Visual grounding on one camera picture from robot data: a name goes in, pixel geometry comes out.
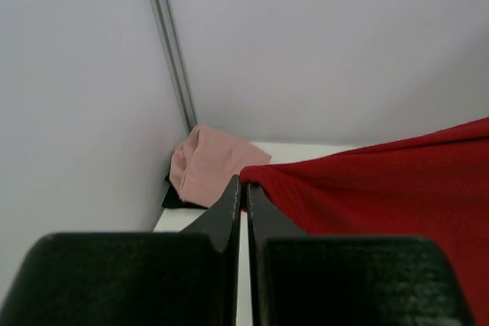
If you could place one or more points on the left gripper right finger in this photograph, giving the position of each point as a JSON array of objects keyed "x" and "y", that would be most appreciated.
[{"x": 301, "y": 279}]

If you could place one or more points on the dark red t-shirt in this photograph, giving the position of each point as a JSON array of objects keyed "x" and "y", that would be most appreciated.
[{"x": 434, "y": 185}]

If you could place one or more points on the folded black t-shirt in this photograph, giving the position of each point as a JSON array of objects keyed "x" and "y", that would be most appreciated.
[{"x": 173, "y": 201}]

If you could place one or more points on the left corner aluminium profile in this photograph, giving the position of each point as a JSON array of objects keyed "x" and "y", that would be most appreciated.
[{"x": 170, "y": 43}]

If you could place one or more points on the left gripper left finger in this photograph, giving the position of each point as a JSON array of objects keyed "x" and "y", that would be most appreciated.
[{"x": 189, "y": 277}]

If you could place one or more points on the folded pink t-shirt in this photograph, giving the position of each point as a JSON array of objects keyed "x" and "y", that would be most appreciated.
[{"x": 202, "y": 165}]

